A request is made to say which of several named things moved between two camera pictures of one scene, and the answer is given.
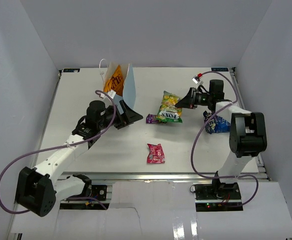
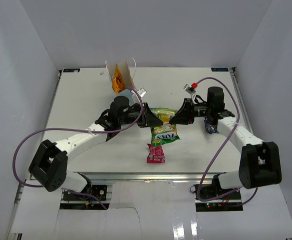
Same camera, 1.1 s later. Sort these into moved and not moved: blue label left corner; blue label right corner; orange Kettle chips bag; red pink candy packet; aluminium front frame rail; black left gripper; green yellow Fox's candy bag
Moved: orange Kettle chips bag; green yellow Fox's candy bag; black left gripper
Not moved: red pink candy packet; blue label right corner; aluminium front frame rail; blue label left corner
